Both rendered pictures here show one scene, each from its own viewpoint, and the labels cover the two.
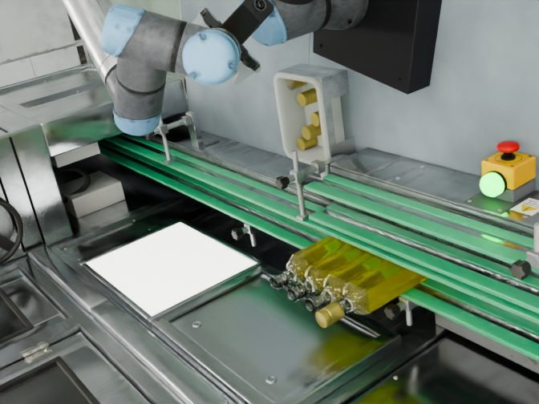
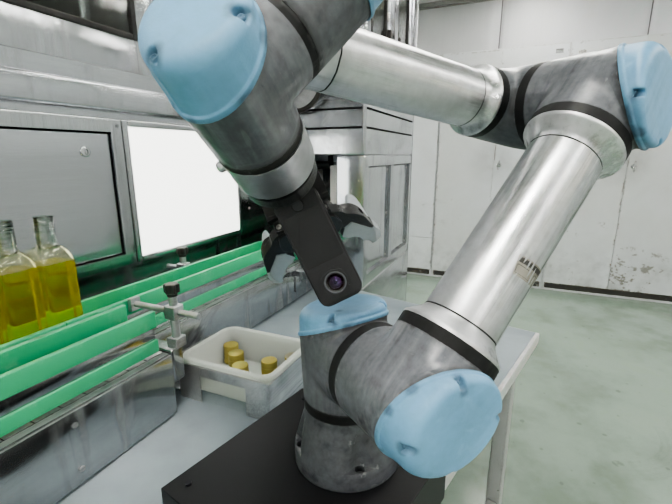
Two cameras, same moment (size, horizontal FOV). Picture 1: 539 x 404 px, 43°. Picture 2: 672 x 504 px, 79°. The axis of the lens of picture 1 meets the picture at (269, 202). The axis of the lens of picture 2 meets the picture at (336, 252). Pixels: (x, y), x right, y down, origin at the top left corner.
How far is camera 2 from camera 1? 0.82 m
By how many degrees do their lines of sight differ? 17
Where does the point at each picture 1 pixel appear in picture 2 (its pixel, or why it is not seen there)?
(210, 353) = (21, 130)
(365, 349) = not seen: outside the picture
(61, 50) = (430, 259)
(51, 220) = not seen: hidden behind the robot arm
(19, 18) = (457, 240)
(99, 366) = (97, 54)
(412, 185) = (39, 440)
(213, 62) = (174, 18)
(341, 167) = (155, 364)
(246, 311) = (71, 204)
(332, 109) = (235, 386)
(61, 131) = (353, 170)
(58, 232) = not seen: hidden behind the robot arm
